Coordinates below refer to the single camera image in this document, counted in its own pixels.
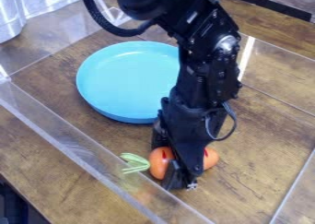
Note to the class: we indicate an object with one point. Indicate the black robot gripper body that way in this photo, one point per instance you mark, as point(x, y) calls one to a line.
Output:
point(192, 128)

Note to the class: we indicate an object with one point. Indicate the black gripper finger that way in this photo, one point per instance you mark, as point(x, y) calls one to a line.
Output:
point(159, 137)
point(178, 179)

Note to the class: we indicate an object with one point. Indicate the orange toy carrot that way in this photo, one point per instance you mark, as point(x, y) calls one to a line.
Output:
point(158, 161)

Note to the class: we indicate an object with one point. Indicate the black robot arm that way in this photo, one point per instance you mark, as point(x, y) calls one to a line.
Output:
point(208, 38)

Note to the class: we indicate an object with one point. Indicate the blue round tray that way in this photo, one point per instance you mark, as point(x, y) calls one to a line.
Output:
point(126, 77)

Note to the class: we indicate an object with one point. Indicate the white patterned curtain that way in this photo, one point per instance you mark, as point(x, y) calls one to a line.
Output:
point(16, 11)

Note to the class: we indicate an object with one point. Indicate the clear acrylic enclosure wall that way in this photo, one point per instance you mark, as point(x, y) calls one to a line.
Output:
point(60, 148)

